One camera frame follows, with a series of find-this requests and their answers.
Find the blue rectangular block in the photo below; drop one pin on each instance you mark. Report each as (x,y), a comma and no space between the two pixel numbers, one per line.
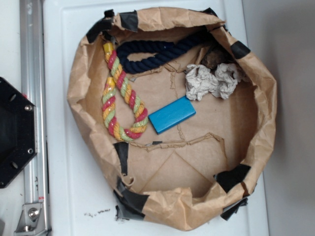
(172,114)

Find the crumpled white paper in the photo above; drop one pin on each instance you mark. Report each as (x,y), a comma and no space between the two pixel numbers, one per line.
(221,83)

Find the brown paper bag bin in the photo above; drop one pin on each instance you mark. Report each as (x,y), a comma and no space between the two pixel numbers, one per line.
(127,165)

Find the brown rock lump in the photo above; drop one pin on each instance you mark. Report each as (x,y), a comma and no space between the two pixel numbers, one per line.
(213,58)

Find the white tray board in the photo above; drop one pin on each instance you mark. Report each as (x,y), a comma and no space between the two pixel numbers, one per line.
(82,202)

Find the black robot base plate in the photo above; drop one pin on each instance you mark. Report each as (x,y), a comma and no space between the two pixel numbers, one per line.
(17,132)

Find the metal corner bracket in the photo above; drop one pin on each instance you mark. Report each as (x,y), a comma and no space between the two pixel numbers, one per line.
(31,222)

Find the aluminium extrusion rail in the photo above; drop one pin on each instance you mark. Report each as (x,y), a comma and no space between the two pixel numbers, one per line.
(36,180)

